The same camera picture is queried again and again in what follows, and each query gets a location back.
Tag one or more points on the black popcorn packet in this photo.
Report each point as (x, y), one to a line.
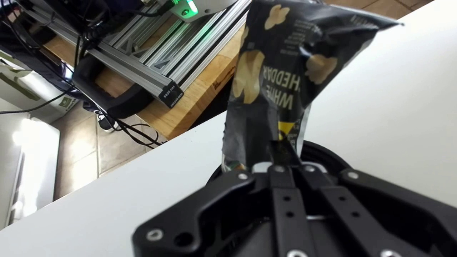
(286, 62)

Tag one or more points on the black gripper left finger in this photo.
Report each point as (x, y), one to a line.
(229, 209)

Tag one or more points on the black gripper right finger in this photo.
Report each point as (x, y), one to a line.
(380, 215)

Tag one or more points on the aluminium profile frame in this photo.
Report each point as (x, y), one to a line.
(143, 52)

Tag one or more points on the wooden board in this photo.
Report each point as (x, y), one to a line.
(190, 105)

